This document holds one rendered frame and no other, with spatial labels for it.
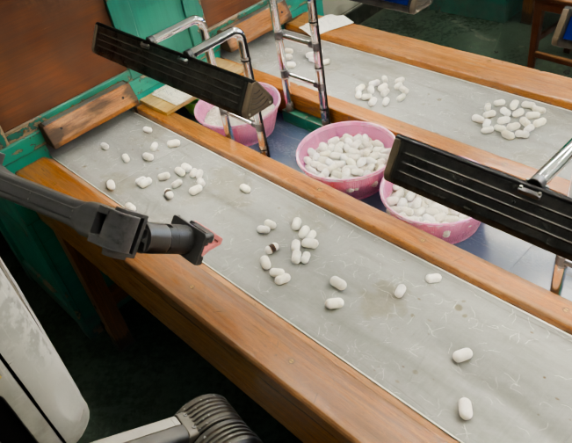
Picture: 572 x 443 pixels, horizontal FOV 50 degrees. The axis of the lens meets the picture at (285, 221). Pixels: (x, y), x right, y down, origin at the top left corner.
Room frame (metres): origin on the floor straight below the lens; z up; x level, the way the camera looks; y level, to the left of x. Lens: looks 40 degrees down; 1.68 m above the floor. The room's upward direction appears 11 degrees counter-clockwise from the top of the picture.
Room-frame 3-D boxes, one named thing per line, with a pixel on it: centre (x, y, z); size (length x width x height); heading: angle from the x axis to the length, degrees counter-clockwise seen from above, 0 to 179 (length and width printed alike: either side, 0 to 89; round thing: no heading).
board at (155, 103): (1.84, 0.21, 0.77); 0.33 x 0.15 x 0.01; 127
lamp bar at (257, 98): (1.36, 0.19, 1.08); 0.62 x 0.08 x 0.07; 37
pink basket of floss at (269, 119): (1.67, 0.07, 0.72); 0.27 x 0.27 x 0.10
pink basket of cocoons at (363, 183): (1.32, -0.19, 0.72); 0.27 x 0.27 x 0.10
